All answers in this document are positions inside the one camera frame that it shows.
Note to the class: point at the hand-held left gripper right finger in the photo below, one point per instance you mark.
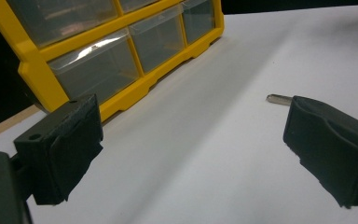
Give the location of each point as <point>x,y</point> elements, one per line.
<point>332,146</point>

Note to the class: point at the group of clear drawers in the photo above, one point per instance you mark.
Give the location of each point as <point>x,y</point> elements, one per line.
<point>102,71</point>

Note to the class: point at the clear plastic drawer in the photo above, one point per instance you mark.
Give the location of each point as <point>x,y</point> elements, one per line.
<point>199,21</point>

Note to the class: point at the yellow black organizer cabinet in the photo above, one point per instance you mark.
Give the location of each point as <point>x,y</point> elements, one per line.
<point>34,71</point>

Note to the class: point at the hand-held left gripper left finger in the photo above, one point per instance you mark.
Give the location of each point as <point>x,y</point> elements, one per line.
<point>59,146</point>

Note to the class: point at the small silver metal piece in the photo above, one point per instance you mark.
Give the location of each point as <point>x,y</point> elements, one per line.
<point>276,99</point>

